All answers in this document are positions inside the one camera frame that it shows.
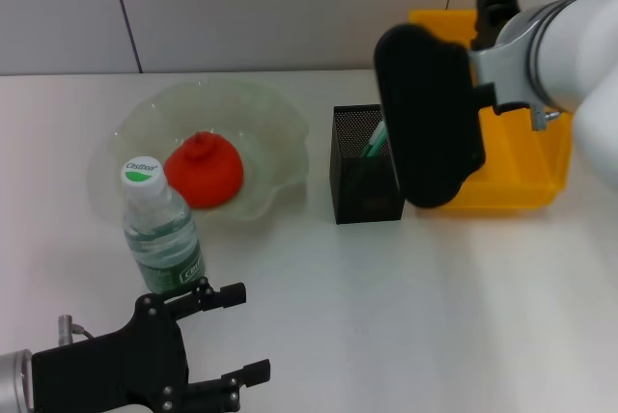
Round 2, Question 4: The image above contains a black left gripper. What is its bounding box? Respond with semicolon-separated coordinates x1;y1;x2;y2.
31;277;272;413

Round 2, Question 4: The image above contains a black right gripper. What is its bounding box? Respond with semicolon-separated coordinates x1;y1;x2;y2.
475;0;523;50

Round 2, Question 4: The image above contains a clear bottle with green label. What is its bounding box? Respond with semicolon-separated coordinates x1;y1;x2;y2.
120;157;207;294

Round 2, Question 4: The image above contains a red-orange toy fruit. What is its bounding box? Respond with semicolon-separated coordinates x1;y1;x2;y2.
162;131;244;210

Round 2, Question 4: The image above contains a black mesh pen holder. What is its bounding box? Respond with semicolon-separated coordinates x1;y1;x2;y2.
329;103;407;226

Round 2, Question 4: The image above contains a wavy green glass fruit plate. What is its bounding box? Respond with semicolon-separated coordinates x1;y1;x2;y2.
111;78;310;235

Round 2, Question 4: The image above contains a yellow plastic bin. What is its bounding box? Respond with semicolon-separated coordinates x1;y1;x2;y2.
408;9;575;214

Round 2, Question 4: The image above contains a right gripper connector cable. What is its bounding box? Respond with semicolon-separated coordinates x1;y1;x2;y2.
530;104;562;133

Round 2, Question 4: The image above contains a gripper connector cable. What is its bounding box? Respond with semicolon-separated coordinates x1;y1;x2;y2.
530;104;562;133
57;315;97;345

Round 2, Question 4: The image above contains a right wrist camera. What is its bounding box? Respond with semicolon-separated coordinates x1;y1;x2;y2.
374;23;498;209

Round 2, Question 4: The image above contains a left gripper connector cable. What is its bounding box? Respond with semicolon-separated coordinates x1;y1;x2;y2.
57;315;97;345

